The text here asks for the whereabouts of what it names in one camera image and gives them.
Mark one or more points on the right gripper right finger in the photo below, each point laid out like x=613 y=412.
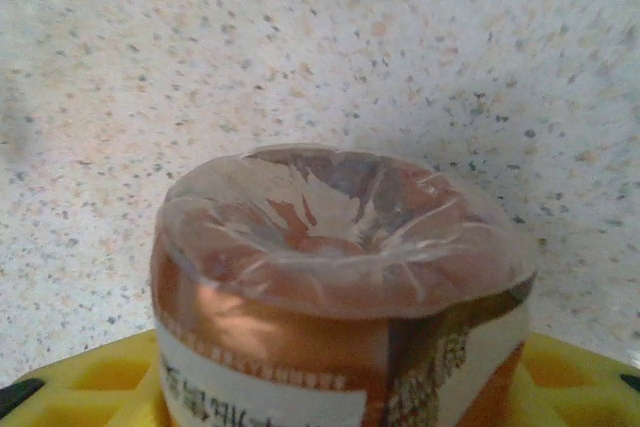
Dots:
x=575 y=392

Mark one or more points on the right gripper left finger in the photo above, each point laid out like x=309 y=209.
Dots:
x=100 y=387

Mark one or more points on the brown label bottle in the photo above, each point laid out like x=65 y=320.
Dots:
x=325 y=322

